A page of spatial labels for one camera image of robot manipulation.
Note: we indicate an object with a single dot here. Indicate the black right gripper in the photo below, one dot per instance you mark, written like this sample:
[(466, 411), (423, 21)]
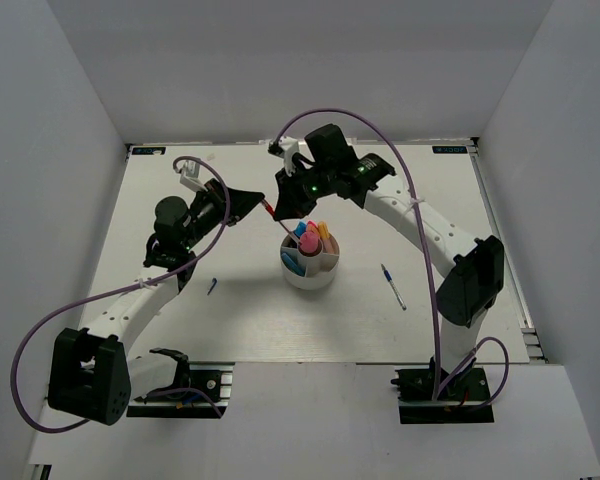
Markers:
[(289, 203)]

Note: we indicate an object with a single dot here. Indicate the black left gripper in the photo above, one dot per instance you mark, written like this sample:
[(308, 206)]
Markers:
[(240, 203)]

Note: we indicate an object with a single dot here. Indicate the red gel pen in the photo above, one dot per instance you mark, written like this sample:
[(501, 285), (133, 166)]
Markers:
[(288, 231)]

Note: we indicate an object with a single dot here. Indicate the black highlighter blue cap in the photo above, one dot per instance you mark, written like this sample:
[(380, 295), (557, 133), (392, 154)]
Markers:
[(300, 230)]

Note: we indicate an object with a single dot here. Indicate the grey highlighter orange cap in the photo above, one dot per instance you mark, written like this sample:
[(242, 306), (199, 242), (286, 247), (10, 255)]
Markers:
[(312, 228)]

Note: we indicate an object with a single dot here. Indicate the pink capped highlighter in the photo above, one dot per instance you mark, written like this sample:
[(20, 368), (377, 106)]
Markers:
[(309, 244)]

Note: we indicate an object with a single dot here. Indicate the yellow capped orange highlighter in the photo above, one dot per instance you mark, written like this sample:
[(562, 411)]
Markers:
[(323, 231)]

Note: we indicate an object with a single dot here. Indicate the blue transparent highlighter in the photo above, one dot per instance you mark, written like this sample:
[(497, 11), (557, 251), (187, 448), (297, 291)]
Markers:
[(292, 265)]

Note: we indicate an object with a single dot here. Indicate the blue gel pen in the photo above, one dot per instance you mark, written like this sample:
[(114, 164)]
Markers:
[(393, 287)]

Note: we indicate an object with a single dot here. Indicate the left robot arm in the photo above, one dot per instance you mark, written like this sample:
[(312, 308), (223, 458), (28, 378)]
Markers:
[(92, 373)]

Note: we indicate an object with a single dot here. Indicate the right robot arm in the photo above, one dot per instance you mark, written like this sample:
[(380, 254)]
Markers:
[(472, 269)]

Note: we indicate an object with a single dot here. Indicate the white round pen holder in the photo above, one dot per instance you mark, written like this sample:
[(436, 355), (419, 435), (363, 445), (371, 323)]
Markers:
[(320, 270)]

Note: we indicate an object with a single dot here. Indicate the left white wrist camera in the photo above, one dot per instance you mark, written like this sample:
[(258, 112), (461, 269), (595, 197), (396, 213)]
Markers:
[(189, 176)]

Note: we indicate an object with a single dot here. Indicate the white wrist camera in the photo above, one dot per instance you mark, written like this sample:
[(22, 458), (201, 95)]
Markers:
[(189, 176), (285, 148)]

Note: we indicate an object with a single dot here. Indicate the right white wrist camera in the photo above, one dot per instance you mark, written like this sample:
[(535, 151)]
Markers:
[(285, 148)]

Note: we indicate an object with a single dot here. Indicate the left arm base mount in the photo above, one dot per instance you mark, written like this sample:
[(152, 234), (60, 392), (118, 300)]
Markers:
[(203, 393)]

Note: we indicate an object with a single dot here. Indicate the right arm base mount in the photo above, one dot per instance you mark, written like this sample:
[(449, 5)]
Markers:
[(459, 403)]

